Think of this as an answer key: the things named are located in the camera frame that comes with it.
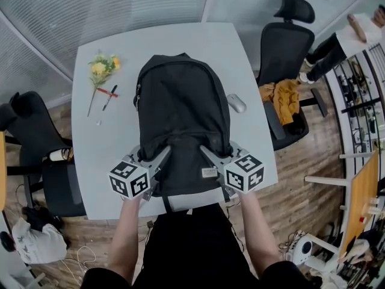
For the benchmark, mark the black cloth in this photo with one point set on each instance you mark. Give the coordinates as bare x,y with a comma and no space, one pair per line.
39,218

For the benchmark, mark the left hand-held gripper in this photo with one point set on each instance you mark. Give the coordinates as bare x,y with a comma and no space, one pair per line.
129,179

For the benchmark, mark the person's left forearm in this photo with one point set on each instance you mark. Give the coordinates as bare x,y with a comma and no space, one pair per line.
124,236

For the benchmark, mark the black backpack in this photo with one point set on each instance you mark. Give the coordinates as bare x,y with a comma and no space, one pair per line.
180,107

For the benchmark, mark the white printed tote bag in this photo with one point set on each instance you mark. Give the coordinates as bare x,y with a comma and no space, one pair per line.
39,245

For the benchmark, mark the round wooden table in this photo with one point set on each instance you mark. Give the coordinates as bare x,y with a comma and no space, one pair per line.
2,173

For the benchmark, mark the orange cloth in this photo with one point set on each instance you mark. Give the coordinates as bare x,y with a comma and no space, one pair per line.
284,98

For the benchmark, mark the white cup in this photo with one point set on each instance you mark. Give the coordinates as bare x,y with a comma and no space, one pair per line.
56,155

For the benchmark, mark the black metal shelf rack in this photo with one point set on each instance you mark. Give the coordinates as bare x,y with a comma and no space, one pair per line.
358,101

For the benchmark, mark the wooden desk with white legs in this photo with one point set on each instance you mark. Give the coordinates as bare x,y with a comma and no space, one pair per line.
361,197

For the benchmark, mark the person's black clothing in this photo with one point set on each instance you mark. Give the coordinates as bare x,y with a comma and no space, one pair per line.
192,251

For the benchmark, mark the silver computer mouse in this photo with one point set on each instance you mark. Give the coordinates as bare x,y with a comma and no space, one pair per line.
237,103

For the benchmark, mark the black padded office chair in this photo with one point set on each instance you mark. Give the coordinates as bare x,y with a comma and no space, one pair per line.
36,125

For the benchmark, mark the red pen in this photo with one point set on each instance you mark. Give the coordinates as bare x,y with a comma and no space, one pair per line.
105,91

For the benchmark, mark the white round appliance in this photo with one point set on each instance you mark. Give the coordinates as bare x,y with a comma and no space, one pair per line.
303,250

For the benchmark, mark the black marker pen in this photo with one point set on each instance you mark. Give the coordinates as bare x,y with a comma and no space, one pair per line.
109,99

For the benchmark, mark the person's right forearm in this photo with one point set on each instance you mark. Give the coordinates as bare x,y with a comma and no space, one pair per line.
260,233

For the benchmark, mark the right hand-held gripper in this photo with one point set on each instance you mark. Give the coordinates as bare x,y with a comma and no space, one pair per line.
243,176

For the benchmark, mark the white table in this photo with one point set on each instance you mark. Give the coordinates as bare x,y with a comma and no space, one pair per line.
180,41

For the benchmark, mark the yellow artificial flower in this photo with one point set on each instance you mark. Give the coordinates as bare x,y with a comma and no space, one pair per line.
100,68

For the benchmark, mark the round black object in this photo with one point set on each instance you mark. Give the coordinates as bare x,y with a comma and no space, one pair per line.
6,241

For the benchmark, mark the black mesh office chair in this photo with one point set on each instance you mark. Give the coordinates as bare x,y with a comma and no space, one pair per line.
284,50

